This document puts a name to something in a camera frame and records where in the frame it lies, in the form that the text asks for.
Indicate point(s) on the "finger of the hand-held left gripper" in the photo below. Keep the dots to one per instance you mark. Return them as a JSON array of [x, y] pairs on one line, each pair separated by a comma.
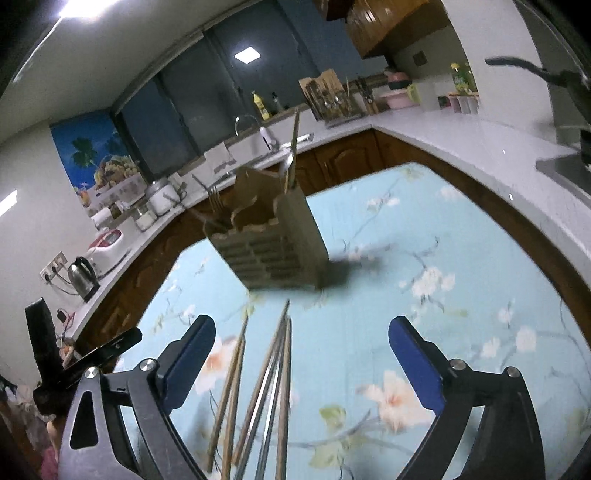
[[41, 337], [106, 348]]

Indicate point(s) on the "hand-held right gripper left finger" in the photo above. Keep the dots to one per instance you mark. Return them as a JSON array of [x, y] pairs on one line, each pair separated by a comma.
[[189, 357]]

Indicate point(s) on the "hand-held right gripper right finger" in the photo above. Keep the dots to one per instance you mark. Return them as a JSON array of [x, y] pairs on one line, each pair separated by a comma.
[[415, 364]]

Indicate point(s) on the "steel chopstick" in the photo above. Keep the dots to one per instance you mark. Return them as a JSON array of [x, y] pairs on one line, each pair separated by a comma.
[[272, 415], [270, 378]]

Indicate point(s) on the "wooden utensil holder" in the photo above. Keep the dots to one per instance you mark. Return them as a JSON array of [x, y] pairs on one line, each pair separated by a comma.
[[277, 249]]

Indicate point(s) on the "steel fork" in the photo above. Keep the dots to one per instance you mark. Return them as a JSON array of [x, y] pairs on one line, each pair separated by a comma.
[[214, 203]]

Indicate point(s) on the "steel spoon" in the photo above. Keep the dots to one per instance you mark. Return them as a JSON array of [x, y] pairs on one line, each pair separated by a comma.
[[287, 162]]

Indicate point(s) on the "steel electric kettle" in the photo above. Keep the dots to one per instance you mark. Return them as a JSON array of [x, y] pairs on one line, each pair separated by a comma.
[[84, 277]]

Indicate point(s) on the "blue floral tablecloth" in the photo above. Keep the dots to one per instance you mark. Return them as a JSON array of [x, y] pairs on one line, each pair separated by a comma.
[[369, 300]]

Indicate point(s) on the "white and red rice cooker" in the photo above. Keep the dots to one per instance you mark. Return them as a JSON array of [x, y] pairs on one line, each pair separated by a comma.
[[107, 251]]

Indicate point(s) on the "paper towel roll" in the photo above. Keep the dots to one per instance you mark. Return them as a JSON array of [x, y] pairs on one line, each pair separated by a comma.
[[103, 219]]

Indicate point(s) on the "glass storage jars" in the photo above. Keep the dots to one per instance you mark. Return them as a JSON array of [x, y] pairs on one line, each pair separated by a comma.
[[144, 220]]

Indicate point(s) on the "white hanging towel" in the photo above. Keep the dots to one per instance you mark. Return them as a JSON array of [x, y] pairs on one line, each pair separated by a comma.
[[225, 159]]

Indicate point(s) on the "white filter tap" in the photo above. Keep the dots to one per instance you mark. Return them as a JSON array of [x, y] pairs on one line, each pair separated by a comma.
[[269, 137]]

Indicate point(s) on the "curved chrome faucet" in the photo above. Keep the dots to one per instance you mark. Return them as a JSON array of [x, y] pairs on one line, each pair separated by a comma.
[[244, 122]]

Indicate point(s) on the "gas stove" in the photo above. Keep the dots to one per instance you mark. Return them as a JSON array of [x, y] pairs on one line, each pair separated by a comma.
[[565, 170]]

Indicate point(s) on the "yellow dish soap bottle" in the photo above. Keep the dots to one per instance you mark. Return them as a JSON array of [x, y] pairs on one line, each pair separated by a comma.
[[261, 107]]

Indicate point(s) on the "white spice jars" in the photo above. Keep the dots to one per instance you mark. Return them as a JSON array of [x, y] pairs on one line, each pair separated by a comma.
[[464, 104]]

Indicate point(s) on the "small dark bottle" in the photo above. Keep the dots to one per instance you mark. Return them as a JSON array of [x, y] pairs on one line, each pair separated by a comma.
[[277, 104]]

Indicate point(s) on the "dark kitchen window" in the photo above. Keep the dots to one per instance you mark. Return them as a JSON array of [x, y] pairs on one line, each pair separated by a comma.
[[240, 83]]

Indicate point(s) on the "pink and dark bowl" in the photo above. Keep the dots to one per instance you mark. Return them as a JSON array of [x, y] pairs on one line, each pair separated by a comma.
[[398, 79]]

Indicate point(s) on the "cooking oil bottle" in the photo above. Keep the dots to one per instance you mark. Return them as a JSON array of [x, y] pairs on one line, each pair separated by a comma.
[[462, 78]]

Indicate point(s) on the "black wok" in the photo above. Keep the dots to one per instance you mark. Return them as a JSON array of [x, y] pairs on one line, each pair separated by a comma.
[[572, 83]]

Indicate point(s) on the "wooden upper cabinets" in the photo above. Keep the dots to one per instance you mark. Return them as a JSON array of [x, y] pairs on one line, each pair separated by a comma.
[[374, 23]]

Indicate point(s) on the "wall power socket strip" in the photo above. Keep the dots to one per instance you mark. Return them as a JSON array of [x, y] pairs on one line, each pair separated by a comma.
[[54, 266]]

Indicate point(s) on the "fruit and beach wall poster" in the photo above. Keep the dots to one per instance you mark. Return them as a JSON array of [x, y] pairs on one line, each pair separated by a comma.
[[92, 161]]

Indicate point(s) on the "dark wall switch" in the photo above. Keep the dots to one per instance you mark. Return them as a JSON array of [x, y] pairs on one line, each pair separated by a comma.
[[419, 59]]

